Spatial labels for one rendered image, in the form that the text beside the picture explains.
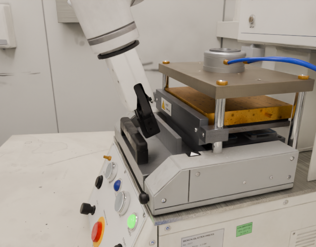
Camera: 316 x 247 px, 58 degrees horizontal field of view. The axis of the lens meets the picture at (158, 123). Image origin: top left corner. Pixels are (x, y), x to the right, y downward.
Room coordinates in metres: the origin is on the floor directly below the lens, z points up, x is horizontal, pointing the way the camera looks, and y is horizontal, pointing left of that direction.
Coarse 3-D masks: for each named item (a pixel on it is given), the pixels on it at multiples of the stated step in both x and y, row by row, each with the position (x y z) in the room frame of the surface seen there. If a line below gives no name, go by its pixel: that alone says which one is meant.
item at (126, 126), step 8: (120, 120) 0.57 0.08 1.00; (128, 120) 0.55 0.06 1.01; (120, 128) 0.57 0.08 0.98; (128, 128) 0.50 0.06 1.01; (136, 128) 0.50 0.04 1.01; (128, 136) 0.49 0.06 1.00; (136, 136) 0.46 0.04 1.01; (136, 144) 0.43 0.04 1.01; (144, 144) 0.43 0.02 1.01; (136, 152) 0.43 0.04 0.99; (144, 152) 0.43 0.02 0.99; (136, 160) 0.43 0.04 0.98; (144, 160) 0.43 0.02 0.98
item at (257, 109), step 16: (176, 96) 0.57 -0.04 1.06; (192, 96) 0.55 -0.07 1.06; (208, 96) 0.55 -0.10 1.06; (256, 96) 0.55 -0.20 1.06; (208, 112) 0.44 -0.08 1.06; (240, 112) 0.46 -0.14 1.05; (256, 112) 0.47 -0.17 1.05; (272, 112) 0.48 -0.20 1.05; (288, 112) 0.49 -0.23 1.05; (240, 128) 0.46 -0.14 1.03; (256, 128) 0.47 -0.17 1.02
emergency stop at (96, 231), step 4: (96, 224) 0.48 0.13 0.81; (100, 224) 0.48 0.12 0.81; (96, 228) 0.48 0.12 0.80; (100, 228) 0.47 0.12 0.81; (92, 232) 0.48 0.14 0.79; (96, 232) 0.47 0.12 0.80; (100, 232) 0.47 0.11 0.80; (92, 236) 0.48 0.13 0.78; (96, 236) 0.46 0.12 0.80; (100, 236) 0.46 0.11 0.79; (92, 240) 0.47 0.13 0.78; (96, 240) 0.46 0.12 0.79
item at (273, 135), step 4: (240, 132) 0.51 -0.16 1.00; (244, 132) 0.50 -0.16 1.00; (276, 132) 0.49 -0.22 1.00; (248, 136) 0.49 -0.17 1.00; (252, 136) 0.48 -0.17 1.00; (256, 136) 0.48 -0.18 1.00; (260, 136) 0.48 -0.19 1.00; (264, 136) 0.49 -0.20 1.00; (268, 136) 0.49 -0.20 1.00; (272, 136) 0.49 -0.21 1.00
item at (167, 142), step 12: (156, 120) 0.56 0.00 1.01; (120, 132) 0.58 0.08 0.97; (168, 132) 0.49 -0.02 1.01; (120, 144) 0.58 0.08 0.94; (156, 144) 0.52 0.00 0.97; (168, 144) 0.49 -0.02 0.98; (180, 144) 0.45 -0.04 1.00; (132, 156) 0.46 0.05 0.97; (156, 156) 0.46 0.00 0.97; (168, 156) 0.46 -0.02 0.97; (132, 168) 0.46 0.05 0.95; (144, 168) 0.42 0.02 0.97; (156, 168) 0.42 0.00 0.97; (144, 180) 0.40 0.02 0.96
